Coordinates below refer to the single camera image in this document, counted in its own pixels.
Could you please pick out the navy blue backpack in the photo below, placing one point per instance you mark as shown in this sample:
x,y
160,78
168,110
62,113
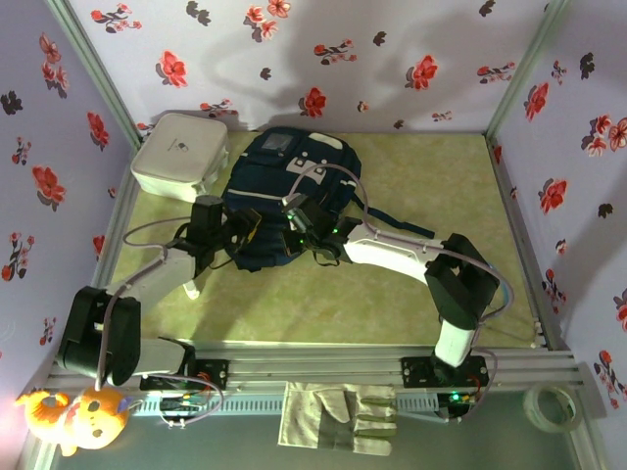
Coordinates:
x,y
264,181

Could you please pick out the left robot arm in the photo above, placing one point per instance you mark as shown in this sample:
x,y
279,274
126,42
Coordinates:
x,y
161,271

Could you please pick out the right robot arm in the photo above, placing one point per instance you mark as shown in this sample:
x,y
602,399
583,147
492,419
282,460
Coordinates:
x,y
392,252

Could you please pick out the white fabric zip case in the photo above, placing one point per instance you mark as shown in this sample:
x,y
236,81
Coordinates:
x,y
176,156

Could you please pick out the white plastic tube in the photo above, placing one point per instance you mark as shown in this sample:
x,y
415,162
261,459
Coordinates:
x,y
192,291

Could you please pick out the grey work glove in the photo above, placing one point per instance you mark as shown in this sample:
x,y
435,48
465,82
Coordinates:
x,y
313,416

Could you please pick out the small circuit board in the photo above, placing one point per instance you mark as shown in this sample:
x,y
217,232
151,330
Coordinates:
x,y
458,399
178,404

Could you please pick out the orange plush toy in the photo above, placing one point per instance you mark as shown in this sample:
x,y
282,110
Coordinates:
x,y
93,421

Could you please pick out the clear tape roll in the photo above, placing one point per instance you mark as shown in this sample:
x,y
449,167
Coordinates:
x,y
528,408

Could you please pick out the aluminium side rail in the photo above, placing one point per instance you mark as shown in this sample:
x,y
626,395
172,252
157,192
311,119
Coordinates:
x,y
514,220
117,210

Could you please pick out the aluminium front rail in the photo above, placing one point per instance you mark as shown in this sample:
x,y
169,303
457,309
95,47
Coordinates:
x,y
318,362

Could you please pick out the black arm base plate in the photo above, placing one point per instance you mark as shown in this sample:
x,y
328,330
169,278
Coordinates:
x,y
215,372
414,372

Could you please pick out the aluminium corner post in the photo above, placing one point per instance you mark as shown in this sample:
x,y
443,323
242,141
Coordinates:
x,y
528,68
93,73

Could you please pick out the white plastic bracket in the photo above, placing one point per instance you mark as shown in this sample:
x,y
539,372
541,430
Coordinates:
x,y
537,335

